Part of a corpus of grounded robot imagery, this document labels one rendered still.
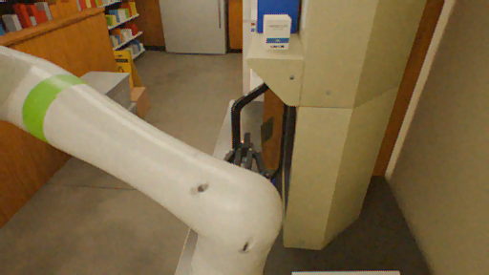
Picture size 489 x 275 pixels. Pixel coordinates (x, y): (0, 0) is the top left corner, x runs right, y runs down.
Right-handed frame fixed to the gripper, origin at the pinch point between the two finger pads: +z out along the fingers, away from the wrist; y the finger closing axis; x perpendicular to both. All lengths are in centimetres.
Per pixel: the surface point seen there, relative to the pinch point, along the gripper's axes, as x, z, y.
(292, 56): -23.1, -2.0, -9.3
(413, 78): -6, 33, -50
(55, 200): 128, 94, 161
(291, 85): -17.8, -3.9, -9.6
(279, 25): -28.0, 2.5, -6.3
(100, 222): 128, 76, 114
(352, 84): -18.5, -3.9, -21.5
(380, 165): 29, 33, -49
